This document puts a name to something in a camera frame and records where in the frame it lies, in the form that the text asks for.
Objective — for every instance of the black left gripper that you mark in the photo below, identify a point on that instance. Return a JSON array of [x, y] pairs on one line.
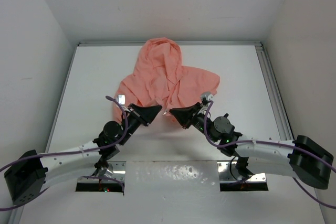
[[144, 115]]

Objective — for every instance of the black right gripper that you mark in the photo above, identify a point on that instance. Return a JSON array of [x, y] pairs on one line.
[[184, 115]]

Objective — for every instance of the pink hooded zip jacket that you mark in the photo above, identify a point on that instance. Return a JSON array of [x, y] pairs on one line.
[[160, 78]]

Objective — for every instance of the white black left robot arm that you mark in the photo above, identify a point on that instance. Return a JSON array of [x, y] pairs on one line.
[[33, 173]]

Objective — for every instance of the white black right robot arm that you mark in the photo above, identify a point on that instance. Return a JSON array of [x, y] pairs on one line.
[[301, 158]]

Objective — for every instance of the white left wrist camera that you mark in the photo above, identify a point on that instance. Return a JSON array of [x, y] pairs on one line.
[[121, 99]]

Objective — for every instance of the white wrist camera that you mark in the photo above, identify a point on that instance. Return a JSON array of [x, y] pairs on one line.
[[206, 97], [121, 99]]

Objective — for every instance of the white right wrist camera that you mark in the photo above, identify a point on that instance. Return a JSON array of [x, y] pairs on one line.
[[206, 97]]

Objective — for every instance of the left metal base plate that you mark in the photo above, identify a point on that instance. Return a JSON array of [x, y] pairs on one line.
[[114, 170]]

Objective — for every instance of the aluminium table edge rail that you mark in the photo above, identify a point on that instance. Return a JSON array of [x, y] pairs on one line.
[[171, 174]]

